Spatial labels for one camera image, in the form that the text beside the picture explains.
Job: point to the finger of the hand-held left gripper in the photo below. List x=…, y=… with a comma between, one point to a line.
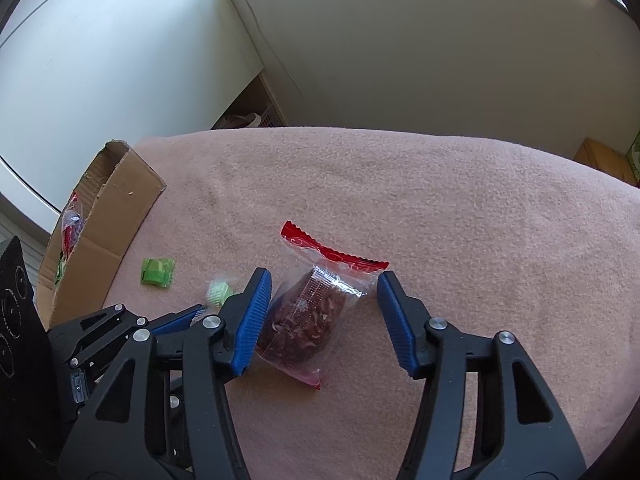
x=172, y=400
x=175, y=320

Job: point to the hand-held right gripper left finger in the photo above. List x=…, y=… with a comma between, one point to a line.
x=252, y=320

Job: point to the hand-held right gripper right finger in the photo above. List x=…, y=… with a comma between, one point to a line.
x=395, y=320

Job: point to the clear reddish cake packet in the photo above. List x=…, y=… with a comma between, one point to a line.
x=300, y=325

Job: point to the green snack packet red ends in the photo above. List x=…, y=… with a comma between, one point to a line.
x=60, y=270

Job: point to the cardboard box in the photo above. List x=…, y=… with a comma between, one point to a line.
x=115, y=210

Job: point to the red-ended clear snack packet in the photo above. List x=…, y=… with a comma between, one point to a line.
x=71, y=230

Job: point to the small green white candy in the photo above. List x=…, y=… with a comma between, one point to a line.
x=220, y=294

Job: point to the green wrapped candy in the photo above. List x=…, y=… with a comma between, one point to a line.
x=157, y=272

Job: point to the pink blanket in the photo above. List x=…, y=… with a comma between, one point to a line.
x=450, y=235

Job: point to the reddish wooden box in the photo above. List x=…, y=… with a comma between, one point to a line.
x=600, y=160

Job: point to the white cabinet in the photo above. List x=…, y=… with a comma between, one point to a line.
x=125, y=60

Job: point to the green snack bag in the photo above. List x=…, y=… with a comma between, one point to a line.
x=635, y=160

